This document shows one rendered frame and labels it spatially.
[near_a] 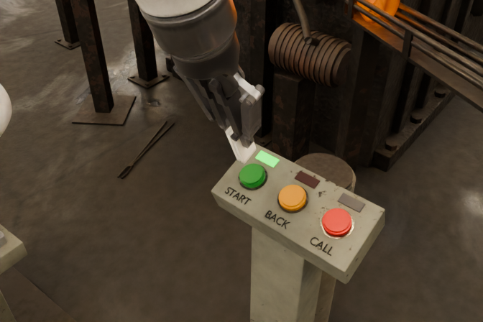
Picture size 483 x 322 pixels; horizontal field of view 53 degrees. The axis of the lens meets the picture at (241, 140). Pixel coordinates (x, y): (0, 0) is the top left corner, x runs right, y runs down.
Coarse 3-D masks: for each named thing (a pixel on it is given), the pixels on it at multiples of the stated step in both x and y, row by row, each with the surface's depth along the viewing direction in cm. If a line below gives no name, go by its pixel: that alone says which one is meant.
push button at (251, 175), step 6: (246, 168) 75; (252, 168) 75; (258, 168) 75; (240, 174) 75; (246, 174) 75; (252, 174) 75; (258, 174) 74; (264, 174) 75; (246, 180) 74; (252, 180) 74; (258, 180) 74; (246, 186) 74; (252, 186) 74
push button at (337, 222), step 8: (336, 208) 68; (328, 216) 68; (336, 216) 67; (344, 216) 67; (328, 224) 67; (336, 224) 67; (344, 224) 67; (328, 232) 67; (336, 232) 66; (344, 232) 66
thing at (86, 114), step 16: (80, 0) 164; (80, 16) 168; (96, 16) 173; (80, 32) 171; (96, 32) 174; (96, 48) 175; (96, 64) 179; (96, 80) 183; (96, 96) 188; (112, 96) 194; (128, 96) 202; (80, 112) 193; (96, 112) 193; (112, 112) 193; (128, 112) 193
